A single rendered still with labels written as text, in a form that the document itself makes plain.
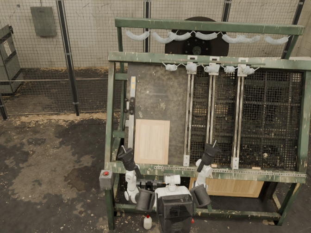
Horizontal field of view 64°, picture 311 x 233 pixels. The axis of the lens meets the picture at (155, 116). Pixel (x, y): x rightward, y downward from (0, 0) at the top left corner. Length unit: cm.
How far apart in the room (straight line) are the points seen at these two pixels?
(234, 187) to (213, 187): 26
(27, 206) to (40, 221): 33
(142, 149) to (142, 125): 27
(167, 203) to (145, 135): 114
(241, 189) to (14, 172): 328
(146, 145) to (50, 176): 186
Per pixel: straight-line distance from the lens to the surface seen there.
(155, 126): 275
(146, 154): 280
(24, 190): 408
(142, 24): 312
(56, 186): 398
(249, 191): 351
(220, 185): 335
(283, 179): 312
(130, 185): 212
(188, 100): 271
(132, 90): 274
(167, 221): 186
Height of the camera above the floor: 283
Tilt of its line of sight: 33 degrees down
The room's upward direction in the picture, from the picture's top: 2 degrees clockwise
